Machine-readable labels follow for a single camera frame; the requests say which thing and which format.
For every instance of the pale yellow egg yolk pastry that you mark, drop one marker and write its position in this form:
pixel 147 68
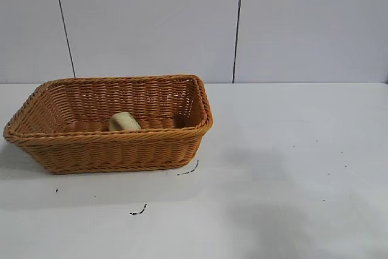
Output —
pixel 122 122

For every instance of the brown woven wicker basket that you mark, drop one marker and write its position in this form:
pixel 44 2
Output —
pixel 121 150

